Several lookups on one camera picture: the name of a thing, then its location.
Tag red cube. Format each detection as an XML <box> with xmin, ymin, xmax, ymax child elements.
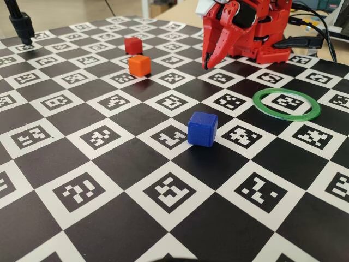
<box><xmin>124</xmin><ymin>37</ymin><xmax>144</xmax><ymax>57</ymax></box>

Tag cardboard box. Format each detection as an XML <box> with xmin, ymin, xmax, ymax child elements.
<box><xmin>149</xmin><ymin>3</ymin><xmax>175</xmax><ymax>17</ymax></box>

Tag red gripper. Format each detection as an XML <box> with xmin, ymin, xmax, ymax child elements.
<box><xmin>202</xmin><ymin>0</ymin><xmax>258</xmax><ymax>70</ymax></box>

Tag checkerboard marker mat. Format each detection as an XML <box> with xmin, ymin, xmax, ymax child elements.
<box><xmin>0</xmin><ymin>15</ymin><xmax>349</xmax><ymax>262</ymax></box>

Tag blue cube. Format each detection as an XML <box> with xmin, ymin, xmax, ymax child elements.
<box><xmin>187</xmin><ymin>111</ymin><xmax>219</xmax><ymax>148</ymax></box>

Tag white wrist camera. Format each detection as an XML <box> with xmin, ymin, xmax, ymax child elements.
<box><xmin>195</xmin><ymin>0</ymin><xmax>219</xmax><ymax>16</ymax></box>

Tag green box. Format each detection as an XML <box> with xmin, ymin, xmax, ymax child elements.
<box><xmin>317</xmin><ymin>0</ymin><xmax>341</xmax><ymax>10</ymax></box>

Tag black tripod leg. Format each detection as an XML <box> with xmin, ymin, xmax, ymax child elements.
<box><xmin>4</xmin><ymin>0</ymin><xmax>35</xmax><ymax>46</ymax></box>

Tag black usb plug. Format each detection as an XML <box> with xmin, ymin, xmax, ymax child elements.
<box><xmin>288</xmin><ymin>16</ymin><xmax>328</xmax><ymax>27</ymax></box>

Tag orange cube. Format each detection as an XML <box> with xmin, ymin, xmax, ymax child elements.
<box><xmin>128</xmin><ymin>54</ymin><xmax>152</xmax><ymax>77</ymax></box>

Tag green ring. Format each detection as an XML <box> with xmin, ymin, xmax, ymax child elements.
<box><xmin>252</xmin><ymin>88</ymin><xmax>322</xmax><ymax>122</ymax></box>

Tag thick black cable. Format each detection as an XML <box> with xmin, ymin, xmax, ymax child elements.
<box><xmin>290</xmin><ymin>1</ymin><xmax>338</xmax><ymax>63</ymax></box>

